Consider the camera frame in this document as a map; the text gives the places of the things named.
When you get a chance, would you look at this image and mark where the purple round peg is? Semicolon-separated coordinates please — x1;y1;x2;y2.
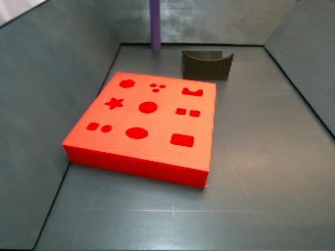
149;0;161;51

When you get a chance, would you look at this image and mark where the red shape sorting board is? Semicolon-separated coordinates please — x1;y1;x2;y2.
62;73;216;188

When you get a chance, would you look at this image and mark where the dark curved holder block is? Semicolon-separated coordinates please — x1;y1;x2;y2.
181;51;234;80

